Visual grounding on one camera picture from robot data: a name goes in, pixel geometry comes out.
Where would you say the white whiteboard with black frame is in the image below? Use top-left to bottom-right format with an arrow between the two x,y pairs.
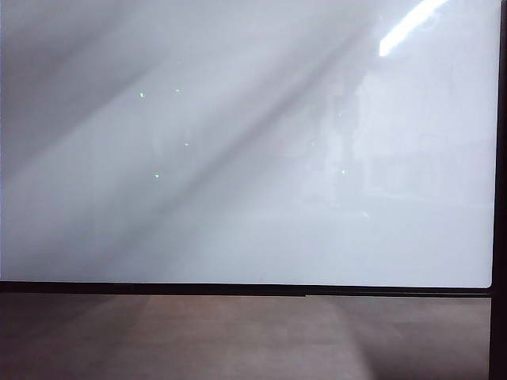
0,0 -> 507,380

